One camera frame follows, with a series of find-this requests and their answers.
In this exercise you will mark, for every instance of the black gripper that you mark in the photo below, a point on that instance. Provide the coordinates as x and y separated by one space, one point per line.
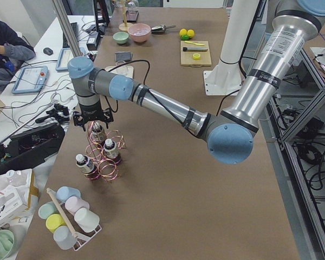
90 113

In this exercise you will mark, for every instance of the copper wire bottle basket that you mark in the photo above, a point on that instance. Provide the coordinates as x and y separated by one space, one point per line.
108 169

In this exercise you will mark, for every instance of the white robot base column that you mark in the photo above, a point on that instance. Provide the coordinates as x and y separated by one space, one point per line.
226 77

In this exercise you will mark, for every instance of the rear tea bottle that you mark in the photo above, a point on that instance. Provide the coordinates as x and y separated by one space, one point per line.
98 133

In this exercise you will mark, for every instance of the tea bottle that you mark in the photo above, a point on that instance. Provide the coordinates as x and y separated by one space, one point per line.
98 133
111 151
87 167

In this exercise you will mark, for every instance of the middle tea bottle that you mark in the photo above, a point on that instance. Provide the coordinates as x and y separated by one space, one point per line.
111 151

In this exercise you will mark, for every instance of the front tea bottle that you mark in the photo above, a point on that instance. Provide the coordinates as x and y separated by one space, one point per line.
87 167

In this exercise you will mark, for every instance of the beige tray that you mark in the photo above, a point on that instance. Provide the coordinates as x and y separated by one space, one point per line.
126 70

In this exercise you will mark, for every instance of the black equipment case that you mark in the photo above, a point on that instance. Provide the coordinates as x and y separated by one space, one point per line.
30 148

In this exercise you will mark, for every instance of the blue teach pendant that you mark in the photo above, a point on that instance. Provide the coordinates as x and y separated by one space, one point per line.
30 80
64 57

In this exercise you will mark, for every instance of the blue mug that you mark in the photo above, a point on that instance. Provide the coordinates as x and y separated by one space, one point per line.
65 192

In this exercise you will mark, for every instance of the pink mug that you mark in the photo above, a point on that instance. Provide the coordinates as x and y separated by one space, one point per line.
73 204

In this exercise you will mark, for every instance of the black computer mouse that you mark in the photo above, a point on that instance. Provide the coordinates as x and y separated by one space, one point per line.
48 51

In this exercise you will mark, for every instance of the green mug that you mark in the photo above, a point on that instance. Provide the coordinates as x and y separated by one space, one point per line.
47 210

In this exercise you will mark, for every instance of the white mug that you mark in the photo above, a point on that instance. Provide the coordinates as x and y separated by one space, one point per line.
86 219

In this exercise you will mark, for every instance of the wooden cup tree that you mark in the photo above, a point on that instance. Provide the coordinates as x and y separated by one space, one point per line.
125 25

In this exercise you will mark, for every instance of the pink bowl with ice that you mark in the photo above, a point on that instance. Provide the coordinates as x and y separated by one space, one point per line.
139 32

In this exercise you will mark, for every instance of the yellow mug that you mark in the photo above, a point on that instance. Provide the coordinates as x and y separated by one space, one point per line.
54 221

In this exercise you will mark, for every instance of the person in dark jacket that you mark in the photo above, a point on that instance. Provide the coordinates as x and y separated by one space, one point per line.
13 52

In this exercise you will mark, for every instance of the metal scoop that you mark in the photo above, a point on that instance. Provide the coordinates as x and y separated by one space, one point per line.
160 29

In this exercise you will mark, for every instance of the grey mug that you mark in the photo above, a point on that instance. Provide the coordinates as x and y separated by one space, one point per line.
64 238

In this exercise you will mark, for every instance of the black knife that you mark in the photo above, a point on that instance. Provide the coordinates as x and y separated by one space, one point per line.
202 49

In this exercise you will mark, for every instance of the white cardboard box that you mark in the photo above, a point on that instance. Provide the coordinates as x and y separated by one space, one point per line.
19 194

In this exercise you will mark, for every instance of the wooden cutting board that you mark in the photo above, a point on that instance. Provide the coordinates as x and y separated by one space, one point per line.
186 58

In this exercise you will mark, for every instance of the yellow peeler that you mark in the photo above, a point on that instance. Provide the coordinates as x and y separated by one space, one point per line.
194 43

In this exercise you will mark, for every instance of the yellow lemon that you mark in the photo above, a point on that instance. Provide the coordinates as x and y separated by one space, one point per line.
182 32

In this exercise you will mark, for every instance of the green lime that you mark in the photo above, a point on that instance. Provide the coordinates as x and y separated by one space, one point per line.
190 33

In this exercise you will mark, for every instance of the wooden rack handle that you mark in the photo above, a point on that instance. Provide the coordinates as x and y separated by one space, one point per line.
52 195

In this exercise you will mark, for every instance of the white wire cup rack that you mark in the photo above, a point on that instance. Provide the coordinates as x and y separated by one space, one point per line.
83 237

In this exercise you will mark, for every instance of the aluminium frame post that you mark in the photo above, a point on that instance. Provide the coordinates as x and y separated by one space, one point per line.
66 27

